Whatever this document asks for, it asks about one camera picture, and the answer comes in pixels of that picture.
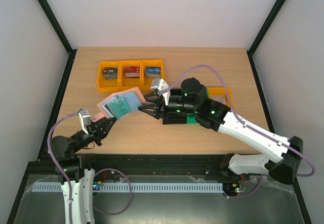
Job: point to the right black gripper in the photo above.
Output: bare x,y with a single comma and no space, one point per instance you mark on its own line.
161,106

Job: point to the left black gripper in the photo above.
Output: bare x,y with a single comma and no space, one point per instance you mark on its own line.
95,130

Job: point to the pink card holder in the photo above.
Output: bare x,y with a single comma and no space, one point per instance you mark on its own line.
133,97

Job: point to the teal card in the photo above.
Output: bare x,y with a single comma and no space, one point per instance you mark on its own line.
118,107

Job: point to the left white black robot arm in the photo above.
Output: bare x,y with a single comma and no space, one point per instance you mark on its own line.
76,173

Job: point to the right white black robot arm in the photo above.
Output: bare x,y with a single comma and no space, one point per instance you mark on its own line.
279,156

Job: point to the blue card stack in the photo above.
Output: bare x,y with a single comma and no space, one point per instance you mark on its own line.
152,72

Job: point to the red card stack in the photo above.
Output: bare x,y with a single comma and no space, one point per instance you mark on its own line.
132,71

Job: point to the black card stack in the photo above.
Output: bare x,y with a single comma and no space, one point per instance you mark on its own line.
110,73

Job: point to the pink card in bin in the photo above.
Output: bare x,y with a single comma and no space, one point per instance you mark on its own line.
219,98

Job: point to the black bin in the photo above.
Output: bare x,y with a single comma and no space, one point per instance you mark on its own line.
174,111

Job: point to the yellow bin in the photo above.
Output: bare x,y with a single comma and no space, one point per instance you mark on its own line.
155,63
110,85
221,91
128,83

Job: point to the yellow bin middle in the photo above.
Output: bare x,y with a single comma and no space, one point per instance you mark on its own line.
128,83

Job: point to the green bin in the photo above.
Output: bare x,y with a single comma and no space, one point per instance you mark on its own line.
191,119

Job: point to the yellow bin left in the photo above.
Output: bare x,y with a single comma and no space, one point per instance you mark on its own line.
110,85

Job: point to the yellow bin far right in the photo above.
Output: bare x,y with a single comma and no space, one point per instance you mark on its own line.
221,91

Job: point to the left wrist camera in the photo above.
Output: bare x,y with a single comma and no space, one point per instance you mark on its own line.
85,119

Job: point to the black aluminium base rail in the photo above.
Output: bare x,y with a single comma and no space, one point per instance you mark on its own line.
162,164

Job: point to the white slotted cable duct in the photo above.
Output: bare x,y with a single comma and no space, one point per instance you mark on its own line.
139,187

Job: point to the left black frame post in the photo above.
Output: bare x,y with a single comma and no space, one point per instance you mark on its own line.
45,6

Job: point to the black frame post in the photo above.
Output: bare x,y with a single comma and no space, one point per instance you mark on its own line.
45,6
265,27

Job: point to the right black frame post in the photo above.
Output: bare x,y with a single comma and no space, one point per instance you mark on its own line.
265,27

